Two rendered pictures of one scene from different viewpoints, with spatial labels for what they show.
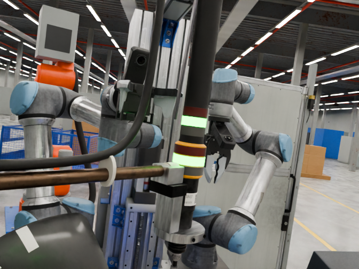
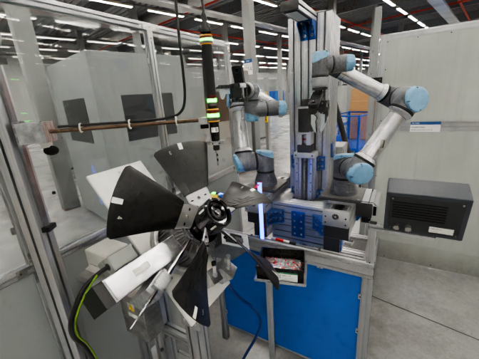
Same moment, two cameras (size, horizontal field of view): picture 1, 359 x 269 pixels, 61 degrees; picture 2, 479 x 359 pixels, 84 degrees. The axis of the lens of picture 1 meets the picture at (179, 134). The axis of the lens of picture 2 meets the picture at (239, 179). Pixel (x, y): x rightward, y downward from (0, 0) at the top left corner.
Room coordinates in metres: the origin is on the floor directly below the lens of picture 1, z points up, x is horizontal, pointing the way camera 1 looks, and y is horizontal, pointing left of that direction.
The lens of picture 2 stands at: (-0.22, -0.80, 1.62)
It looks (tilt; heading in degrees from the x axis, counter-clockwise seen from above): 17 degrees down; 46
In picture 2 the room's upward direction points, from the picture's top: 4 degrees counter-clockwise
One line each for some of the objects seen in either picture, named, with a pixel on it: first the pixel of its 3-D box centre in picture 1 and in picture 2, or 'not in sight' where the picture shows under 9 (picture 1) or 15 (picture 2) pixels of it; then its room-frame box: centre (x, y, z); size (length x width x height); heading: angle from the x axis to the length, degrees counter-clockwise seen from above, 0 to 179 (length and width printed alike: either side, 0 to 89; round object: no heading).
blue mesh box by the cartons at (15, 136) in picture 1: (32, 147); not in sight; (7.00, 3.31, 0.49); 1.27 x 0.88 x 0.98; 3
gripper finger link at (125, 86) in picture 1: (123, 96); (222, 92); (0.59, 0.12, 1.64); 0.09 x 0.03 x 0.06; 0
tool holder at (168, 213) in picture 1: (178, 199); (212, 130); (0.41, -0.01, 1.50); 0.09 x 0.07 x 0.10; 140
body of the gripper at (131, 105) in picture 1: (132, 101); (240, 92); (0.69, 0.11, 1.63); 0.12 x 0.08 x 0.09; 25
